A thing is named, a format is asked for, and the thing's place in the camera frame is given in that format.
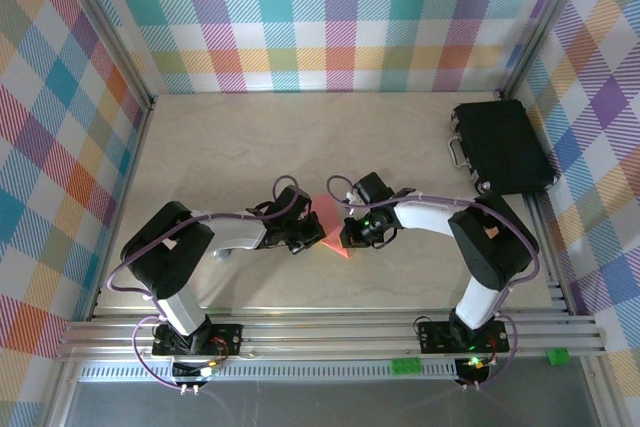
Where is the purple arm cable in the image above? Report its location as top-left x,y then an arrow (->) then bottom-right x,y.
325,175 -> 542,391
107,175 -> 301,392

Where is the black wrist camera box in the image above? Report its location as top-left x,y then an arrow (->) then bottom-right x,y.
276,185 -> 314,221
351,171 -> 396,206

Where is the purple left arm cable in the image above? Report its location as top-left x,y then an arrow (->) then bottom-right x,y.
107,175 -> 301,392

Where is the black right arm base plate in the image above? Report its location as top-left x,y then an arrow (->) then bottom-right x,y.
417,319 -> 512,354

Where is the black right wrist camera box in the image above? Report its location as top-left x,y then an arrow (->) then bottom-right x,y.
351,171 -> 396,206

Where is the flat green toy brick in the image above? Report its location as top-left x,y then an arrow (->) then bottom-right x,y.
391,356 -> 423,377

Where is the grey metal sheet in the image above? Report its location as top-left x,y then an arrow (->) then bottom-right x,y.
47,379 -> 609,427

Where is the black carrying case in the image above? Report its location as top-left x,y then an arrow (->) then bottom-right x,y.
448,99 -> 560,197

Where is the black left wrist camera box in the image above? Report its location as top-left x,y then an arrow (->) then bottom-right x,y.
276,185 -> 314,221

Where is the pink paper sheet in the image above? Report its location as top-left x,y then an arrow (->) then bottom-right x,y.
310,194 -> 351,261

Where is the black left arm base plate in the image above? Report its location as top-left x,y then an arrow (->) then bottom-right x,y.
151,322 -> 245,359

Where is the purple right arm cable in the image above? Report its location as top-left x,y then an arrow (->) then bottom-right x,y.
325,175 -> 542,391

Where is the slotted grey cable duct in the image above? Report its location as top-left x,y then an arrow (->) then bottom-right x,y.
77,360 -> 464,384

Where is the aluminium mounting rail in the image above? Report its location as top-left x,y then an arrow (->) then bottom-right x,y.
57,307 -> 609,362

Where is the black controller board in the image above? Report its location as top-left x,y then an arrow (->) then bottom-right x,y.
453,354 -> 499,393
171,357 -> 222,396

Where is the aluminium corner post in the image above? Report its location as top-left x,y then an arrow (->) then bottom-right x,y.
49,0 -> 160,113
492,0 -> 601,101

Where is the aluminium side rail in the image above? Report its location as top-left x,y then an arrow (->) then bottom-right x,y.
522,191 -> 574,318
85,96 -> 157,322

